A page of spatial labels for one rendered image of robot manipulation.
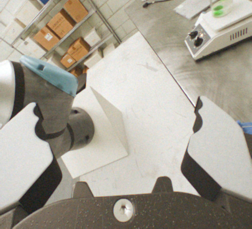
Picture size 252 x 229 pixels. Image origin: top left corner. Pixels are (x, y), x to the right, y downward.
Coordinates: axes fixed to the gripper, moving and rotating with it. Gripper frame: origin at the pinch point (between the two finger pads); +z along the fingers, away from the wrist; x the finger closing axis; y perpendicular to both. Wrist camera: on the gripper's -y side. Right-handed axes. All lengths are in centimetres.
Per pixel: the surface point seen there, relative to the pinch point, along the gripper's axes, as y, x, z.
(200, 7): -12, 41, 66
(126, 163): 33.4, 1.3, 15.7
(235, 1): -11, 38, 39
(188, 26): -3, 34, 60
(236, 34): -2.2, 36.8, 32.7
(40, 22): -8, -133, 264
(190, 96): 15.2, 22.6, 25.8
